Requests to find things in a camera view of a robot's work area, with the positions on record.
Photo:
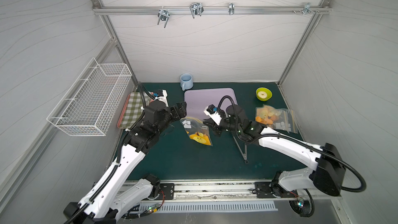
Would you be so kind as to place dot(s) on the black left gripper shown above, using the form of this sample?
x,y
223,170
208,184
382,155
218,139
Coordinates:
x,y
178,111

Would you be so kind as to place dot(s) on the lavender plastic tray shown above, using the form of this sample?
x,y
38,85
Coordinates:
x,y
198,100

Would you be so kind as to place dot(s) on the clear zip bag with duck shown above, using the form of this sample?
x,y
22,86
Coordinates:
x,y
196,130

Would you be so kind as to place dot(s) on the clear zip bag underneath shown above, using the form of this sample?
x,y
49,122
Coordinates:
x,y
264,115

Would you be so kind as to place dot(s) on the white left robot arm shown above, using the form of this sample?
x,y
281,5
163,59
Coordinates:
x,y
103,204

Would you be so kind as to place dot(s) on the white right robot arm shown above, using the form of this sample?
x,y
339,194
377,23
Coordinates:
x,y
324,168

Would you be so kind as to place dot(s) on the light blue ceramic mug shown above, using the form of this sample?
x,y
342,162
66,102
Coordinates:
x,y
186,82

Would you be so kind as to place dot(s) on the green checkered cloth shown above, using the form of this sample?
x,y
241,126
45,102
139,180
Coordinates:
x,y
133,109

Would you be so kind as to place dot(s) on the green plastic bowl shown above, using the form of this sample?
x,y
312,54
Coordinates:
x,y
266,90

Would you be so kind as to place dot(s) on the metal hook clamp left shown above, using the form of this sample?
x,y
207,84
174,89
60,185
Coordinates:
x,y
163,16

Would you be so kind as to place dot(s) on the metal hook clamp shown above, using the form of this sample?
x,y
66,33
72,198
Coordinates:
x,y
306,10
196,9
163,16

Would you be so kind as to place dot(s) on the white vent strip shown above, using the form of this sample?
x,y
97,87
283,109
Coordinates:
x,y
219,207

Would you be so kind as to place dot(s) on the metal hook clamp middle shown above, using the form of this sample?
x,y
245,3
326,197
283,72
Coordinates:
x,y
196,9

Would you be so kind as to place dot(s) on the metal hook small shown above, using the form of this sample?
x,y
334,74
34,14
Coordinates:
x,y
231,9

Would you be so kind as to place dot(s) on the metal hook clamp right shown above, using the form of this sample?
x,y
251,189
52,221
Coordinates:
x,y
306,10

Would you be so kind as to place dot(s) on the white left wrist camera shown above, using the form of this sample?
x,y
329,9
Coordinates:
x,y
160,95

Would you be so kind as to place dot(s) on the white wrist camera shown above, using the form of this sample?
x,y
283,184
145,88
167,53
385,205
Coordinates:
x,y
160,95
212,112

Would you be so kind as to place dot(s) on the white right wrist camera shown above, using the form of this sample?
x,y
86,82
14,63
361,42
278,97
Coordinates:
x,y
212,112

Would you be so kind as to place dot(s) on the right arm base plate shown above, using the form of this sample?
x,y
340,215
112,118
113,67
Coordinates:
x,y
262,189

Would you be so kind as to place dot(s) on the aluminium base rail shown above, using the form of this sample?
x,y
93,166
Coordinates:
x,y
211,190

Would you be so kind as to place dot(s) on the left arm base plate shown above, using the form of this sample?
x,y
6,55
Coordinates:
x,y
162,191

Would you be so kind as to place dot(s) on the white wire basket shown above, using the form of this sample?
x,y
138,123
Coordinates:
x,y
89,105

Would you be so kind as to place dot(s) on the aluminium top rail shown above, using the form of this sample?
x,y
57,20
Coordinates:
x,y
208,10

